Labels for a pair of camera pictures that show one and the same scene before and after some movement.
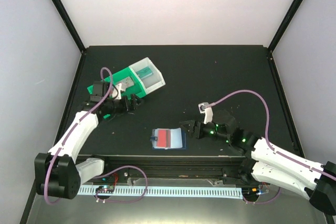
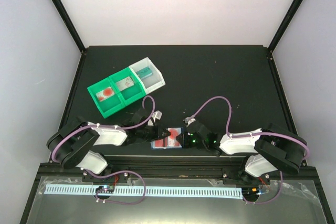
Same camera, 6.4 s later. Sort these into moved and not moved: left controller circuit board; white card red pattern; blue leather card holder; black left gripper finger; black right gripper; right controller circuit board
Moved: black right gripper; black left gripper finger
Not moved: left controller circuit board; right controller circuit board; white card red pattern; blue leather card holder
